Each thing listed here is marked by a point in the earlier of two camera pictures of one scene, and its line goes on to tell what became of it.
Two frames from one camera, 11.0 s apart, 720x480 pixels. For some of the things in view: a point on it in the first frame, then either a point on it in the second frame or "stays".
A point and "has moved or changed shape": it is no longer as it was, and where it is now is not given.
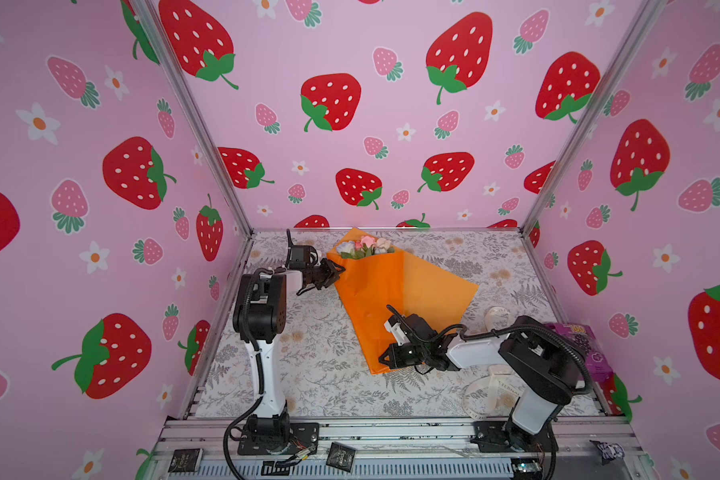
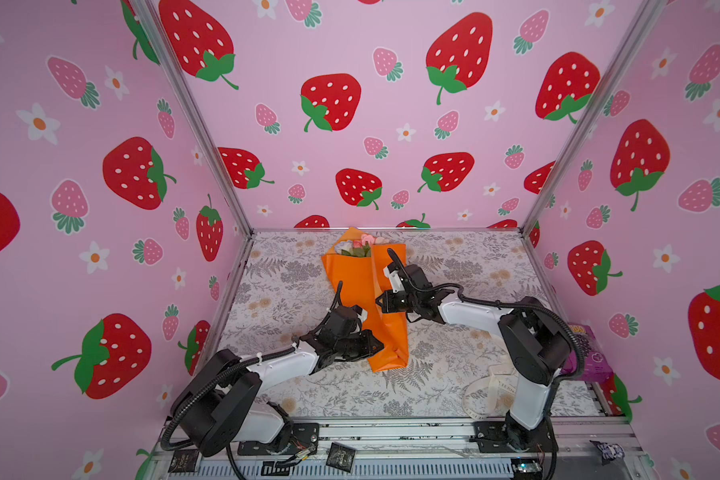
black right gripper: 392,360 -> 385,305
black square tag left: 185,460 stays
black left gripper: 328,273 -> 368,348
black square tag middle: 341,456 stays
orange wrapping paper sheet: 376,287 has moved or changed shape
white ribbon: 494,397 stays
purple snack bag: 583,338 stays
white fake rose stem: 345,247 stays
